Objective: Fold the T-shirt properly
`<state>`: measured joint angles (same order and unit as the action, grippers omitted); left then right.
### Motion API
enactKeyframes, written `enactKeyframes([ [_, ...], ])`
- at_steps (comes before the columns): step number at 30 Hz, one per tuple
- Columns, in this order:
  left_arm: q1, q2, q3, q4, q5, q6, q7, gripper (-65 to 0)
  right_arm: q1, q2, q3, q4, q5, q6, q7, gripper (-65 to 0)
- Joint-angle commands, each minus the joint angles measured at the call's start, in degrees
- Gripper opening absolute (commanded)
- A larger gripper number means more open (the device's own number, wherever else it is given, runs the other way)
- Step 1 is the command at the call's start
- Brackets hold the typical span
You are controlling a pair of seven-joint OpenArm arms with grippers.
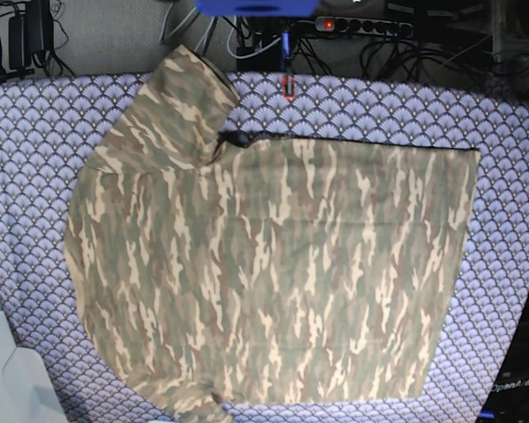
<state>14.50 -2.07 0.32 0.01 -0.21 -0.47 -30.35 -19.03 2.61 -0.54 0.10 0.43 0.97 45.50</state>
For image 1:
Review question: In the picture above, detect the white cable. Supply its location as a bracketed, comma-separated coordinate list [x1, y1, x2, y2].
[227, 17, 283, 61]

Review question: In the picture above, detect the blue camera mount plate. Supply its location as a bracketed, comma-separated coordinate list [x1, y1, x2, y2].
[196, 0, 319, 18]

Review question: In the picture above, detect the black power strip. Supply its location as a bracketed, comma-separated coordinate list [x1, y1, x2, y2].
[315, 16, 414, 39]

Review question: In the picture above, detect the white plastic bin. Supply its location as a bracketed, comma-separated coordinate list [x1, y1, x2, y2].
[0, 304, 67, 422]

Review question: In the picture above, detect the black power adapter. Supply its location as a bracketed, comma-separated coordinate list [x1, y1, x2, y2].
[8, 0, 54, 71]

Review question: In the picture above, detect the black OpenArm box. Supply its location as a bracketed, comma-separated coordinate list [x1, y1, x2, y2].
[477, 295, 529, 422]

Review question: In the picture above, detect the camouflage T-shirt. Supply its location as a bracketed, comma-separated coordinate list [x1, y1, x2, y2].
[63, 47, 481, 422]

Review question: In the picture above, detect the purple fan-pattern tablecloth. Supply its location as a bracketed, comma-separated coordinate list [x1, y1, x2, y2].
[0, 72, 529, 422]

